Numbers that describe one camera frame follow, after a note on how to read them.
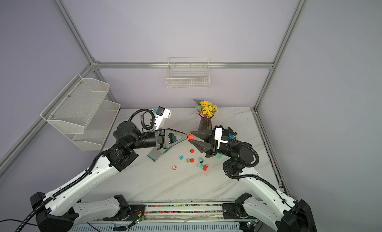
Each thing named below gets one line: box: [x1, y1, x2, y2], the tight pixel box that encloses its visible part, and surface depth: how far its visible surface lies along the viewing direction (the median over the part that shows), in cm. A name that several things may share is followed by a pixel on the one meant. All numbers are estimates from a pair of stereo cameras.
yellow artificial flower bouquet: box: [193, 99, 219, 118], surface depth 90 cm
